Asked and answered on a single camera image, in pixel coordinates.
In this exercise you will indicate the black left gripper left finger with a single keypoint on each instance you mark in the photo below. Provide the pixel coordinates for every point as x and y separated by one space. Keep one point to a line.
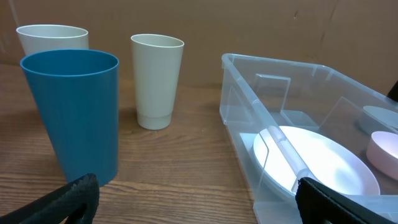
75 202

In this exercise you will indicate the white pink plastic plate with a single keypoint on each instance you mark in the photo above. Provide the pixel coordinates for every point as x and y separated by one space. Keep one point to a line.
331 163

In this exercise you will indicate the cream plastic cup left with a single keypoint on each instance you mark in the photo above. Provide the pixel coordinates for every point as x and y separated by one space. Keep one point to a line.
42 37

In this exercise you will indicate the pink plastic bowl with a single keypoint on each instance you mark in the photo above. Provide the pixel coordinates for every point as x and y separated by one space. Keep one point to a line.
382 152

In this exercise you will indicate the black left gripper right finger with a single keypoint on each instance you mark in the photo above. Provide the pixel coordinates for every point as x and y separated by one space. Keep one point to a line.
319 204

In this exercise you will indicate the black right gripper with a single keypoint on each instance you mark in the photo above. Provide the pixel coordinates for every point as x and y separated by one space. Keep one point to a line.
393 93

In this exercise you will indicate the clear plastic storage bin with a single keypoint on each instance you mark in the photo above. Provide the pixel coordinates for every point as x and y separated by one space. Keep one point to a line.
263 93

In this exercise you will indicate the grey plastic bowl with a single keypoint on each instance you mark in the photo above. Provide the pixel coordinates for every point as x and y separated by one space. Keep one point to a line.
374 118

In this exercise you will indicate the cream plastic cup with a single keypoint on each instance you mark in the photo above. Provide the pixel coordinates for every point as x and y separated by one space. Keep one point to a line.
156 66
42 37

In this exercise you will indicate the cream plastic cup right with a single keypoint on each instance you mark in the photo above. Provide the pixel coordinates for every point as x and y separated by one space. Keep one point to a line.
156 66

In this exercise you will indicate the blue plastic cup near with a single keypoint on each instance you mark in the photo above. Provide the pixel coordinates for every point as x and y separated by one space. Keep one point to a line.
77 94

